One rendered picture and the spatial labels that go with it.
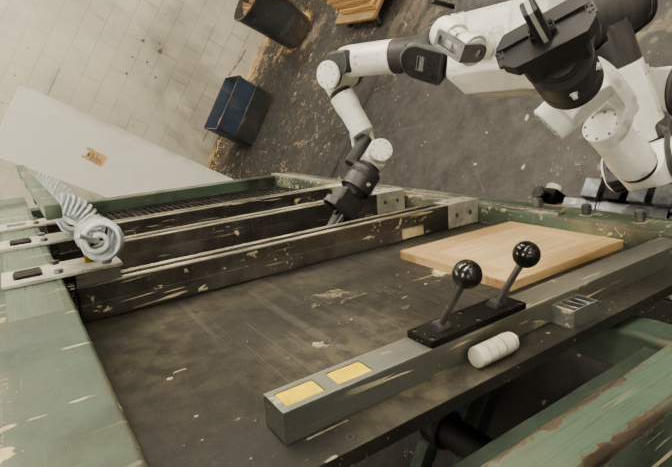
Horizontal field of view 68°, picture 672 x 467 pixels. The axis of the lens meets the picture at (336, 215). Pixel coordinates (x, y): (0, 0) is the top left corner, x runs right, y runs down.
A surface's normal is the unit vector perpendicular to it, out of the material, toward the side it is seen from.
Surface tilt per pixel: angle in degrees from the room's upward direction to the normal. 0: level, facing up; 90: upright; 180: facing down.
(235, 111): 90
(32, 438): 60
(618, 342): 30
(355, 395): 90
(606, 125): 7
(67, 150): 90
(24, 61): 90
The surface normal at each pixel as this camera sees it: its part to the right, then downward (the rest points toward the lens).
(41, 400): -0.07, -0.98
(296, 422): 0.55, 0.13
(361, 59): -0.60, 0.25
